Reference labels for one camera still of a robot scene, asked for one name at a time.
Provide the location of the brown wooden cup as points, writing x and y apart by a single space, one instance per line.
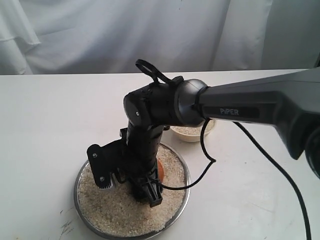
160 171

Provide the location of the cream ceramic bowl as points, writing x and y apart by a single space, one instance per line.
189 138

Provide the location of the beige granular contents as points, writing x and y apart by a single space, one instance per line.
194 131

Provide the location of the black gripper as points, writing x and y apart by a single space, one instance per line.
140 148

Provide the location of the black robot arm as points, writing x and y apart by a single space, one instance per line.
288 102

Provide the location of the round steel tray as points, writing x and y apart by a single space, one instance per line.
183 190

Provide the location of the greenish-grey granular food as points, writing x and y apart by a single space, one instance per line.
120 215

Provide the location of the white cloth backdrop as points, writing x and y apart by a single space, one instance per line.
108 36

